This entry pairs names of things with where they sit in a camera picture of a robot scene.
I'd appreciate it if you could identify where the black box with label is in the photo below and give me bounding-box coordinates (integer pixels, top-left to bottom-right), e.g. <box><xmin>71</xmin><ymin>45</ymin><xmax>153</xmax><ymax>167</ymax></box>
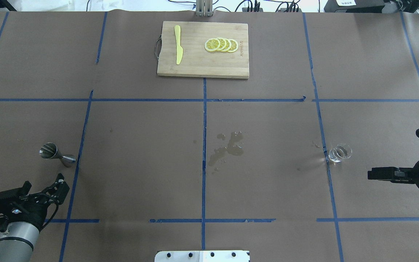
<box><xmin>324</xmin><ymin>0</ymin><xmax>385</xmax><ymax>13</ymax></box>

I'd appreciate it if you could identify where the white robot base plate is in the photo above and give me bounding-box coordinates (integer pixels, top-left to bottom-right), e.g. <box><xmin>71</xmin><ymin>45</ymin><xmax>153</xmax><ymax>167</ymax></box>
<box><xmin>154</xmin><ymin>250</ymin><xmax>251</xmax><ymax>262</ymax></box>

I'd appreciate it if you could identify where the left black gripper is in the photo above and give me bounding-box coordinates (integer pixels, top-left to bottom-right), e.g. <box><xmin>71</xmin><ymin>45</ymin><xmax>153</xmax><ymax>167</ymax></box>
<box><xmin>0</xmin><ymin>174</ymin><xmax>70</xmax><ymax>233</ymax></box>

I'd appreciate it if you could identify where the aluminium frame post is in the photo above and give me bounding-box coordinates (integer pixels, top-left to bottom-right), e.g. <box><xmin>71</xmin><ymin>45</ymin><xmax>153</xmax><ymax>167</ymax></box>
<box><xmin>196</xmin><ymin>0</ymin><xmax>214</xmax><ymax>17</ymax></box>

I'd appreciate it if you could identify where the front lemon slice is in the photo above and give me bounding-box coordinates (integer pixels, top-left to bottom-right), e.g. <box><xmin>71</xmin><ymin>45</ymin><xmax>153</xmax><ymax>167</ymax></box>
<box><xmin>204</xmin><ymin>38</ymin><xmax>220</xmax><ymax>52</ymax></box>

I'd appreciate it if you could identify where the clear glass cup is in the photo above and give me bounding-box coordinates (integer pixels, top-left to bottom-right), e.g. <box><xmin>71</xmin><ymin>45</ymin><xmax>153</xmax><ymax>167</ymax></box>
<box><xmin>328</xmin><ymin>143</ymin><xmax>353</xmax><ymax>163</ymax></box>

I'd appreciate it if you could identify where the steel double jigger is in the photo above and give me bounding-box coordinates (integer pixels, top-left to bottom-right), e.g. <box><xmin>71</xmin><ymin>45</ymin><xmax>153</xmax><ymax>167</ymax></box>
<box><xmin>39</xmin><ymin>142</ymin><xmax>77</xmax><ymax>167</ymax></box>

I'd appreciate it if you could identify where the rear lemon slice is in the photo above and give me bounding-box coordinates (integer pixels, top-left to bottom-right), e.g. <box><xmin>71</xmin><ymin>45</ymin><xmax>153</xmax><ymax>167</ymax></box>
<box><xmin>227</xmin><ymin>39</ymin><xmax>239</xmax><ymax>53</ymax></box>

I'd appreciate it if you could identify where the lemon slice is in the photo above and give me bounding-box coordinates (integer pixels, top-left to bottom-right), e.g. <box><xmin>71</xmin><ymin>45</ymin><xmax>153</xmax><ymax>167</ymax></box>
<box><xmin>221</xmin><ymin>39</ymin><xmax>232</xmax><ymax>52</ymax></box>
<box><xmin>204</xmin><ymin>38</ymin><xmax>220</xmax><ymax>52</ymax></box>
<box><xmin>217</xmin><ymin>37</ymin><xmax>227</xmax><ymax>51</ymax></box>
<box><xmin>227</xmin><ymin>39</ymin><xmax>239</xmax><ymax>53</ymax></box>

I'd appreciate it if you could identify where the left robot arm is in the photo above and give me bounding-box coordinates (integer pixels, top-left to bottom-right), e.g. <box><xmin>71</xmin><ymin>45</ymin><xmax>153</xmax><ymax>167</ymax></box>
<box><xmin>0</xmin><ymin>173</ymin><xmax>70</xmax><ymax>262</ymax></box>

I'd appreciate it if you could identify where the yellow plastic knife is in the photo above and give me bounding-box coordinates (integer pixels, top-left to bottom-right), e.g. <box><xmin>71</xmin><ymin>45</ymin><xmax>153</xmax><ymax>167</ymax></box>
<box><xmin>173</xmin><ymin>25</ymin><xmax>184</xmax><ymax>65</ymax></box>

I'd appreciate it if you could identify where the bamboo cutting board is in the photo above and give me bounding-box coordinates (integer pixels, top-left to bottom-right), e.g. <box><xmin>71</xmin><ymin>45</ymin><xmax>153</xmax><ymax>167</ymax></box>
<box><xmin>157</xmin><ymin>21</ymin><xmax>250</xmax><ymax>79</ymax></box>

